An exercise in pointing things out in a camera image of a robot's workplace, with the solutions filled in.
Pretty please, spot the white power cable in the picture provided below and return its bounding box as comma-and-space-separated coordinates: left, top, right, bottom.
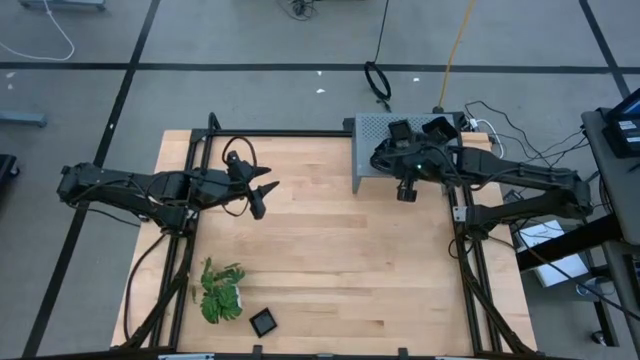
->
468, 117, 506, 165

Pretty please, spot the black deep square mini plate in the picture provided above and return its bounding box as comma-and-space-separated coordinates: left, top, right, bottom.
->
421, 116, 460, 146

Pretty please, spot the yellow hanging cable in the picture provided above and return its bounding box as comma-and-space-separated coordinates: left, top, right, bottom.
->
437, 0, 476, 112

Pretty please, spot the grey perforated metal riser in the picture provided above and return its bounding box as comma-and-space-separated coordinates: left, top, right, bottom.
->
351, 111, 469, 195

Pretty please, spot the white paper box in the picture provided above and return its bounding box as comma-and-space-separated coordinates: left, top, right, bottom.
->
518, 218, 590, 289

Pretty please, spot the grey desk foot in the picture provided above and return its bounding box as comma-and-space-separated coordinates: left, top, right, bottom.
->
17, 0, 107, 12
0, 109, 49, 129

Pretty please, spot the grey desk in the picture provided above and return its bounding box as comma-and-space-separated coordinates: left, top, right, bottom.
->
581, 107, 640, 246

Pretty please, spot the black desk beam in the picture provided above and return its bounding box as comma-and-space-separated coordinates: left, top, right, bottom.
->
514, 213, 625, 272

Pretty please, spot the black floor cable tangle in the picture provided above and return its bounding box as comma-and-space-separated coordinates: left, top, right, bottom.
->
277, 0, 321, 22

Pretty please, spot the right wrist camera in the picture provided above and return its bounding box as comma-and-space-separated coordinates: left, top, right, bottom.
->
396, 176, 419, 204

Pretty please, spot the black aluminium table frame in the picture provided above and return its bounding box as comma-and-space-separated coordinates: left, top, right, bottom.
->
119, 112, 539, 357

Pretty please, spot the black computer monitor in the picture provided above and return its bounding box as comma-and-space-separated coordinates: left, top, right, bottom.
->
601, 88, 640, 159

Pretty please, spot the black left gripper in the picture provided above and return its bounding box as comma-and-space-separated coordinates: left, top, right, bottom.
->
219, 149, 281, 221

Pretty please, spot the green artificial plant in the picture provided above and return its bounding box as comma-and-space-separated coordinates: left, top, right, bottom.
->
191, 256, 247, 325

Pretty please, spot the black caster base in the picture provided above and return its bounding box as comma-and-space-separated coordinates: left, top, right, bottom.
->
0, 153, 21, 182

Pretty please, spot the black hanging cable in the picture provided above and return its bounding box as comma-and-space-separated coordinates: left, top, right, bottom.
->
363, 0, 393, 112

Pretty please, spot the white floor cable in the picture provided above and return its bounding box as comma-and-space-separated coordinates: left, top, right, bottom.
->
0, 0, 76, 62

